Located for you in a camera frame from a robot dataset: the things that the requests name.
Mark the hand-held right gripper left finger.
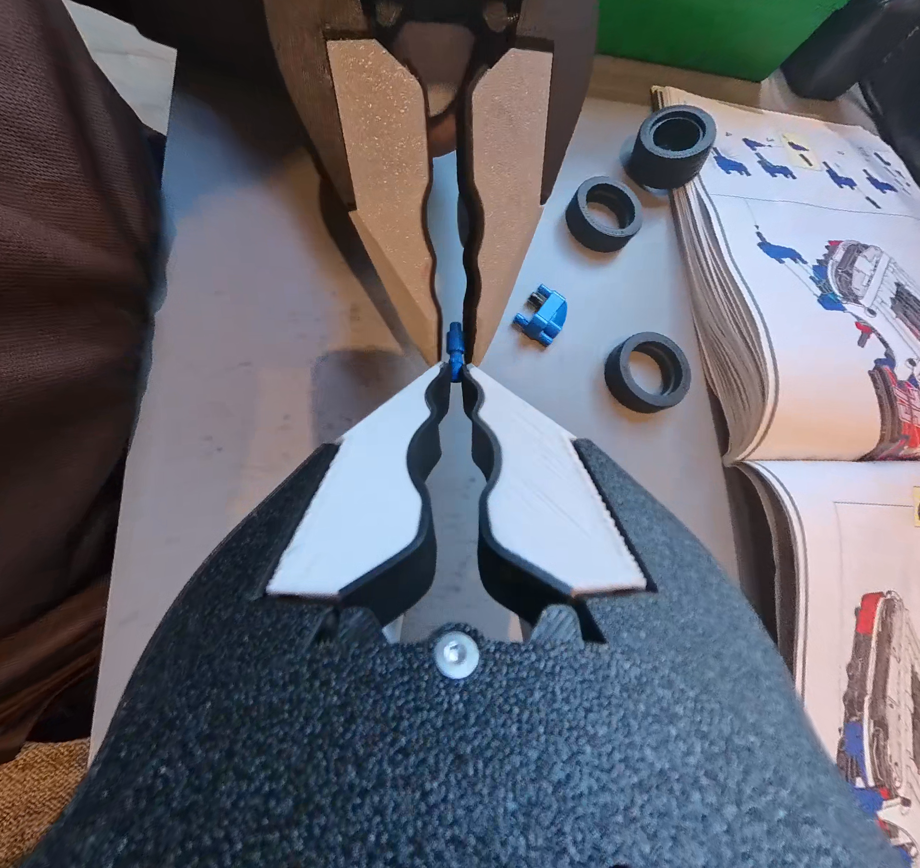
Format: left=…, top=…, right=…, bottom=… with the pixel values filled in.
left=266, top=364, right=461, bottom=626

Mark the grey desk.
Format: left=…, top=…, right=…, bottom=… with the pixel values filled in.
left=90, top=55, right=863, bottom=761

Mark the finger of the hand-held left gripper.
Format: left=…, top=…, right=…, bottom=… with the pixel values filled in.
left=325, top=36, right=443, bottom=366
left=455, top=40, right=554, bottom=367

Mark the black toy tyre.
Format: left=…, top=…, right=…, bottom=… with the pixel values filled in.
left=621, top=105, right=720, bottom=194
left=604, top=332, right=692, bottom=415
left=565, top=177, right=644, bottom=254

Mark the blue toy brick connector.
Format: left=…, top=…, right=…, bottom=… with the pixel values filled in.
left=512, top=282, right=569, bottom=346

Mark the open instruction booklet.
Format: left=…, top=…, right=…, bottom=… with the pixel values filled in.
left=650, top=85, right=920, bottom=868

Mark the green plastic bin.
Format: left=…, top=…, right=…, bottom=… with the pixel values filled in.
left=593, top=0, right=903, bottom=83

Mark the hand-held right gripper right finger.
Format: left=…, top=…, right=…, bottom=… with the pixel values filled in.
left=460, top=365, right=649, bottom=645

